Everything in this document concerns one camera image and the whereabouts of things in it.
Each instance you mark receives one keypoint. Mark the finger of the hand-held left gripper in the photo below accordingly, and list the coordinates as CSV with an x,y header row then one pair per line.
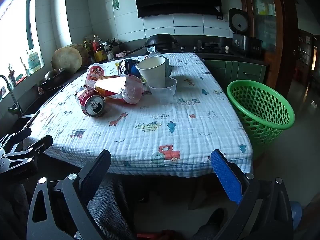
x,y
17,137
30,152

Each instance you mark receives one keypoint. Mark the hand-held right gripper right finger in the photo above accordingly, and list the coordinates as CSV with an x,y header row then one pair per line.
x,y
226,177

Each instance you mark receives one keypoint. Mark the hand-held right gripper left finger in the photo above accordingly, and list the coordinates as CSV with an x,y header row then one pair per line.
x,y
96,175

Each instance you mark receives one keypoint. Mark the green plastic basket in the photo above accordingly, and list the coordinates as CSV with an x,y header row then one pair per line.
x,y
265,127

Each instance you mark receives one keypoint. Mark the red printed plastic cup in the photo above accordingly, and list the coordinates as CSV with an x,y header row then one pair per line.
x,y
93,76

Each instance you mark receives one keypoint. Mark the person's plaid trouser leg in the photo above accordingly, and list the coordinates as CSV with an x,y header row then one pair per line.
x,y
107,210

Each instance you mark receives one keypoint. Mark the person's black shoe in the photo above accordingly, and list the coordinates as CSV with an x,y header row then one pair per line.
x,y
215,220

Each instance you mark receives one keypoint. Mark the metal faucet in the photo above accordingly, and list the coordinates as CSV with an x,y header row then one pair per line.
x,y
11,92

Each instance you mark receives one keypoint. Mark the metal bowl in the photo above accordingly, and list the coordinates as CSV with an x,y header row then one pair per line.
x,y
53,76

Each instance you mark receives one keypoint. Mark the crushed red soda can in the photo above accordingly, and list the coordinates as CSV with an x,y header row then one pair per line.
x,y
87,100

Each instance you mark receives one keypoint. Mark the blue printed box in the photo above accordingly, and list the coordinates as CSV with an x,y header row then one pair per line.
x,y
33,61

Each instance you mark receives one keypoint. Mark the blue plastic object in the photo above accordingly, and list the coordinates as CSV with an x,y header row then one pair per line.
x,y
296,215

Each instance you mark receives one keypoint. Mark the orange snack packet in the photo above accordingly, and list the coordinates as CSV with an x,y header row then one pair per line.
x,y
110,86

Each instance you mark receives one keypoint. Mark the round wooden cutting board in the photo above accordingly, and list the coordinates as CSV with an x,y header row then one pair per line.
x,y
84,53
66,60

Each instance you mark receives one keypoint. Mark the clear plastic drink cup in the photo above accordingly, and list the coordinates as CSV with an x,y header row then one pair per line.
x,y
132,90

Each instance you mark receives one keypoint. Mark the green kitchen cabinet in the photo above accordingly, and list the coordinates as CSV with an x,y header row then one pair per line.
x,y
247,72

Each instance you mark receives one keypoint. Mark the window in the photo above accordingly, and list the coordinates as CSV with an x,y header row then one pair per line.
x,y
15,25

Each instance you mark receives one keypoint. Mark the blue drink can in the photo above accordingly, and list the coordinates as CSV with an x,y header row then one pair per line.
x,y
127,66

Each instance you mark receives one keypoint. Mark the dark sauce bottle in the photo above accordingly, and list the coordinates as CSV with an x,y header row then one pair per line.
x,y
87,46

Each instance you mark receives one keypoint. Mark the white jar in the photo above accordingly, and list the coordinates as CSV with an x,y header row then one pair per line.
x,y
109,54

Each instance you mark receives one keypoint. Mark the pink cloth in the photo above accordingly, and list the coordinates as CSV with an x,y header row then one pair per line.
x,y
122,53

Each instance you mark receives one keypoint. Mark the utensil holder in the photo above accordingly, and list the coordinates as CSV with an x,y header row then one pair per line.
x,y
115,47

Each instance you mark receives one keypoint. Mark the black gas stove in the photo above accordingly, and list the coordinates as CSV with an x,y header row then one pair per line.
x,y
210,46

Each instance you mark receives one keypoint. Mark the black rice cooker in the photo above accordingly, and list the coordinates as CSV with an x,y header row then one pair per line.
x,y
243,42

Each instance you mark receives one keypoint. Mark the black wok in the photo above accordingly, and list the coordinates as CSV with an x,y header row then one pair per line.
x,y
161,41

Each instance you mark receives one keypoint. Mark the wooden glass door cabinet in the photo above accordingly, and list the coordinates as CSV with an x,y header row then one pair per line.
x,y
265,17

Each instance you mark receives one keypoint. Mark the green wall hook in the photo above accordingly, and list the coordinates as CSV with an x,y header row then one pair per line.
x,y
115,4

